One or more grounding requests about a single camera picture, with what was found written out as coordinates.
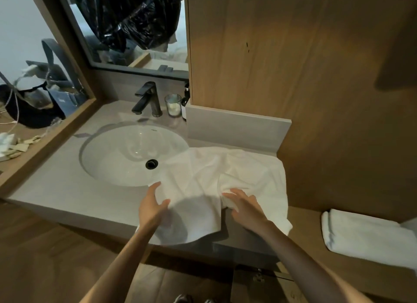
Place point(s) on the grey stone backsplash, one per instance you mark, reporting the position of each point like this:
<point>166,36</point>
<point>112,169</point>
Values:
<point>234,130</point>

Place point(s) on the wooden cabinet flap door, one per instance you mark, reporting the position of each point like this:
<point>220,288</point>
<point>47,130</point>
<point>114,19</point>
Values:
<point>247,289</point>

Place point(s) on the person's right hand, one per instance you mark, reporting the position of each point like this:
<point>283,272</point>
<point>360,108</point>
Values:
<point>251,211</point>

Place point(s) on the person's left hand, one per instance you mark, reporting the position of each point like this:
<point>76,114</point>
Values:
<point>151,208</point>

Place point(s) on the metal door hinge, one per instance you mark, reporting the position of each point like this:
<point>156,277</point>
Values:
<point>259,276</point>

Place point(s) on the white oval sink basin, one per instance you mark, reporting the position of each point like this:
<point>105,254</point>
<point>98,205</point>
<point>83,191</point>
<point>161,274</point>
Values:
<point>114,156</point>

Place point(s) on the dark pump bottle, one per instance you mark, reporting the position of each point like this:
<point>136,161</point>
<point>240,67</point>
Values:
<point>185,104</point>

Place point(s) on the black faucet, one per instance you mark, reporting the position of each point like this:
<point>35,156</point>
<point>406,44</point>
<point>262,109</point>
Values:
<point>148,99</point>

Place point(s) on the wall mirror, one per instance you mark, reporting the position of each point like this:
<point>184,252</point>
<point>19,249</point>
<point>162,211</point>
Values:
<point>146,58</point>

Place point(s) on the white towel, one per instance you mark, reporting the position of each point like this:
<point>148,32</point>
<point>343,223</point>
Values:
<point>202,175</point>
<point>368,237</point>

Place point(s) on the wooden back panel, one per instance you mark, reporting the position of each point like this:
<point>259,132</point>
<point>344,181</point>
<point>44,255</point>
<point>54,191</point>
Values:
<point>309,68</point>

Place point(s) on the glass jar with cotton pads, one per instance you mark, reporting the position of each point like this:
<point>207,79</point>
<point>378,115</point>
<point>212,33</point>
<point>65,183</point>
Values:
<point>173,105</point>

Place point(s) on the person's left forearm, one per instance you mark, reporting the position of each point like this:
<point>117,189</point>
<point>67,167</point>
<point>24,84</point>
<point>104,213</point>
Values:
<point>117,270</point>

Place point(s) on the black sink drain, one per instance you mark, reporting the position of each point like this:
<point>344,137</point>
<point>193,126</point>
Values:
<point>151,164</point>

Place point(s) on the person's white shoe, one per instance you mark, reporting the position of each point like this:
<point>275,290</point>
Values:
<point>182,299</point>
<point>210,300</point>

